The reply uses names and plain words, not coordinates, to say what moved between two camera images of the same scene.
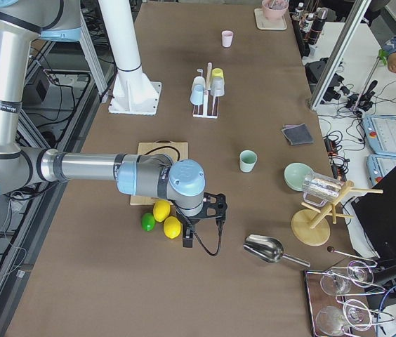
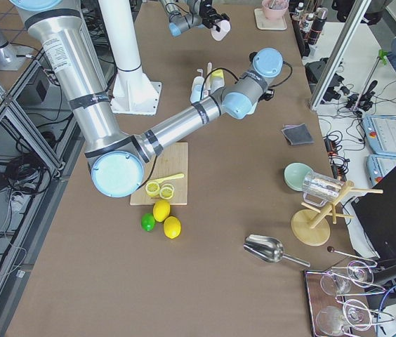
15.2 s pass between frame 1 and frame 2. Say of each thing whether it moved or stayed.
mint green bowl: stayed
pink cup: moved
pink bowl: stayed
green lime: stayed
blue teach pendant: stayed
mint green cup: moved
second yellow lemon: stayed
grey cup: stayed
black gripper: moved
